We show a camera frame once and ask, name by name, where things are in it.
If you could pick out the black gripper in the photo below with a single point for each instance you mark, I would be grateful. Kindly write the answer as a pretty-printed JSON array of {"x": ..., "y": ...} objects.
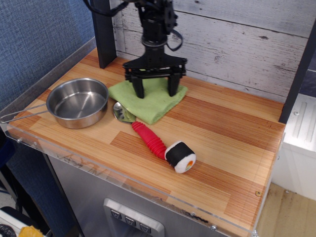
[{"x": 155, "y": 63}]

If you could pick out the green towel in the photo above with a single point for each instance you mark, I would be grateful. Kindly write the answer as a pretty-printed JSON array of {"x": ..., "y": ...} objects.
[{"x": 156, "y": 103}]

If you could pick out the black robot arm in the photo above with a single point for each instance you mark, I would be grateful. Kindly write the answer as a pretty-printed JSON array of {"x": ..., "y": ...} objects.
[{"x": 158, "y": 20}]

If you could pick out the plush sushi roll toy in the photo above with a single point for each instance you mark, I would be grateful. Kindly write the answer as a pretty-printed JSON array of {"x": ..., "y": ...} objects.
[{"x": 180, "y": 157}]

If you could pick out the stainless steel cabinet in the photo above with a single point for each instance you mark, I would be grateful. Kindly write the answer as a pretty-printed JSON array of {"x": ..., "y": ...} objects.
[{"x": 86, "y": 191}]

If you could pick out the silver button panel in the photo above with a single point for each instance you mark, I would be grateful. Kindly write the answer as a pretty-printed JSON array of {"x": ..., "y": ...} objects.
[{"x": 126, "y": 222}]

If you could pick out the clear acrylic edge guard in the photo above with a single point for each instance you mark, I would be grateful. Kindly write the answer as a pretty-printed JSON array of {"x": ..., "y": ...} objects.
[{"x": 224, "y": 189}]

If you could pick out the white appliance at right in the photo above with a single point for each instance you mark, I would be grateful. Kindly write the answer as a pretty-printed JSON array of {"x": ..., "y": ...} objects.
[{"x": 295, "y": 167}]

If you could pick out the yellow object bottom left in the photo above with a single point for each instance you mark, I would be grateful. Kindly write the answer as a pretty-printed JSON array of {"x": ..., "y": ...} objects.
[{"x": 30, "y": 231}]

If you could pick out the spoon with red handle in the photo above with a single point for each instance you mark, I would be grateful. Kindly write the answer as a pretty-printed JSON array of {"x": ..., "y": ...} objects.
[{"x": 152, "y": 141}]

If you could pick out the dark vertical post left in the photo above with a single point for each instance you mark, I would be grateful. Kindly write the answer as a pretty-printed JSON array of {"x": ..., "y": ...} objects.
[{"x": 105, "y": 41}]

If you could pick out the dark vertical post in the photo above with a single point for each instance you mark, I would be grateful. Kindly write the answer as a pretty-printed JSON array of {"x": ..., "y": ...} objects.
[
  {"x": 300, "y": 20},
  {"x": 105, "y": 41}
]

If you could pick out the metal pot with wire handle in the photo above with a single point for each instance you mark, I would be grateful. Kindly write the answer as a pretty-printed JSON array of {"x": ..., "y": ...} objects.
[{"x": 75, "y": 104}]

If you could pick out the dark vertical post right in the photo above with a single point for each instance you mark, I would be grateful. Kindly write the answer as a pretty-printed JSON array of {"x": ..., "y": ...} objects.
[{"x": 300, "y": 20}]

